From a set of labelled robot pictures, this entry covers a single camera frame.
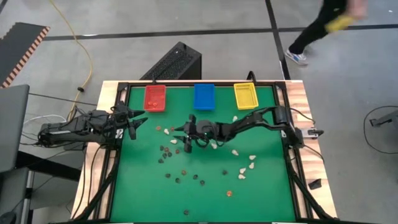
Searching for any small black wedge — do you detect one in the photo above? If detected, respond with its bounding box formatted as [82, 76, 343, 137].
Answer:
[307, 178, 323, 190]

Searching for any yellow handheld object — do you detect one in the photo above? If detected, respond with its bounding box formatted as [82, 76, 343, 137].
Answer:
[325, 14, 355, 34]

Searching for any thin black floor cable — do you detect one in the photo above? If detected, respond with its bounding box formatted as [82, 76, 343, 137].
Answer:
[28, 92, 98, 106]

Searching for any grey stand leg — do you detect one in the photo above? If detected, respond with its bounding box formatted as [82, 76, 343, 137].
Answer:
[369, 108, 398, 128]

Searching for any person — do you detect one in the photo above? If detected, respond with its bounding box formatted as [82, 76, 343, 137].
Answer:
[284, 0, 369, 66]

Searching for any yellow extension cord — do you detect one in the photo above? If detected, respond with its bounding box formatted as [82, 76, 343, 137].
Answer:
[49, 0, 94, 121]

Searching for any silver metal clamp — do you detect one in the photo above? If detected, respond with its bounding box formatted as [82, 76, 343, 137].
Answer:
[303, 128, 324, 138]

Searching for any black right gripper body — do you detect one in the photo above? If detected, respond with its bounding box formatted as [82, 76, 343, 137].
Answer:
[188, 119, 210, 144]

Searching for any white cable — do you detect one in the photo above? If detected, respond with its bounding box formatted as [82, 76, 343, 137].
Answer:
[23, 114, 68, 125]

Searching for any green table mat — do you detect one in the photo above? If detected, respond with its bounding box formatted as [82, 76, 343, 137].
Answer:
[110, 85, 296, 222]

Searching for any blue plastic basket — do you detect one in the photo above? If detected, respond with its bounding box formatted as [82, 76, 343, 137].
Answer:
[193, 83, 216, 111]

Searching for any yellow plastic basket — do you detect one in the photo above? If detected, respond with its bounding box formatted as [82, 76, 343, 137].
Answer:
[233, 82, 259, 111]

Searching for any red plastic basket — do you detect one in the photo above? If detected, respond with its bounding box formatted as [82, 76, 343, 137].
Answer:
[144, 85, 167, 113]

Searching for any black mat with striped edge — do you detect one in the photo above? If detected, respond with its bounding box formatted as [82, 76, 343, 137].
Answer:
[0, 21, 51, 90]

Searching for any grey desk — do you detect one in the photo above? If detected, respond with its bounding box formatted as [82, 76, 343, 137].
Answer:
[0, 83, 30, 174]

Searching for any black floor cable loop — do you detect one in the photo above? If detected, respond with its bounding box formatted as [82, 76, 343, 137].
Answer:
[363, 105, 398, 155]

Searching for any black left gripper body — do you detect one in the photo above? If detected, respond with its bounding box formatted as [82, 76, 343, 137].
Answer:
[111, 105, 131, 140]

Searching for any black perforated computer case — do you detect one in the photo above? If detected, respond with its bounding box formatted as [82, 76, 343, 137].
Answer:
[139, 41, 203, 81]

